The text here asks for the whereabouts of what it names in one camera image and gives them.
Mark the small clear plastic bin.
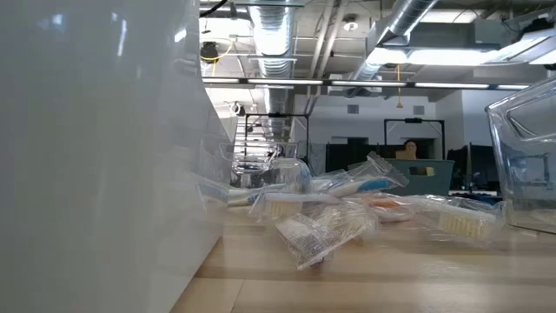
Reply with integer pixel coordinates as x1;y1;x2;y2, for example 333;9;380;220
219;137;301;177

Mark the long ceiling light bar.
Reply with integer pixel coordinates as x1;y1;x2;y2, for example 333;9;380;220
202;77;533;90

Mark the yellow hanging pendant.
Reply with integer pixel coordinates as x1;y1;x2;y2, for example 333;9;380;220
394;64;404;110

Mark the person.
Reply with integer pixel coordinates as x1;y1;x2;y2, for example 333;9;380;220
401;138;421;161

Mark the round ceiling lamp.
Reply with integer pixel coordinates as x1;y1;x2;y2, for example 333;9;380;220
341;13;360;32

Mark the teal plastic basket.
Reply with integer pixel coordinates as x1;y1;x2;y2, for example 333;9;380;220
384;158;456;197

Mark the bright ceiling light panel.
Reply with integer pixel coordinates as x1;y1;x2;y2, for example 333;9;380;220
419;9;479;25
368;45;496;67

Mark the white plastic bin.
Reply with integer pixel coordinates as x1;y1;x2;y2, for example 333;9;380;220
0;0;243;313

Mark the dark background equipment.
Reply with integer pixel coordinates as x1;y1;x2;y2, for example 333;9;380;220
446;143;500;195

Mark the large clear plastic bin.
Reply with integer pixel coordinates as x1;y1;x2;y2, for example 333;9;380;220
485;76;556;236

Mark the ribbed silver air duct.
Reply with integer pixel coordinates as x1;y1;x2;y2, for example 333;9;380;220
248;0;297;80

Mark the yellow cable coil black reel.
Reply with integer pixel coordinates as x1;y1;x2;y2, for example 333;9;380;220
198;37;235;63

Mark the black left wrist camera cable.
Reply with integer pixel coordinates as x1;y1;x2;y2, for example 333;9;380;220
198;0;230;19

